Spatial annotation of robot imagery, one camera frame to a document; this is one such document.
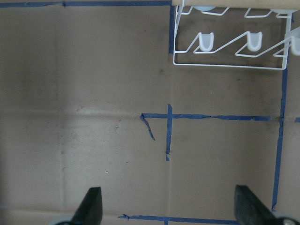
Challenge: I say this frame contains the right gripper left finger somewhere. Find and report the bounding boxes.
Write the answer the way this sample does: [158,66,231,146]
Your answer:
[71,187,103,225]

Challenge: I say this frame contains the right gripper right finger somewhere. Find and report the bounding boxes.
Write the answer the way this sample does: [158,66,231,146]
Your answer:
[234,185,277,225]

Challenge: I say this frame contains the light blue plastic cup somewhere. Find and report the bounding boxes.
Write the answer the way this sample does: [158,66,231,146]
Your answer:
[194,6,215,12]

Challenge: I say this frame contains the white wire cup rack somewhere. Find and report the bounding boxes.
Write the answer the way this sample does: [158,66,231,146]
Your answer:
[172,0,300,71]

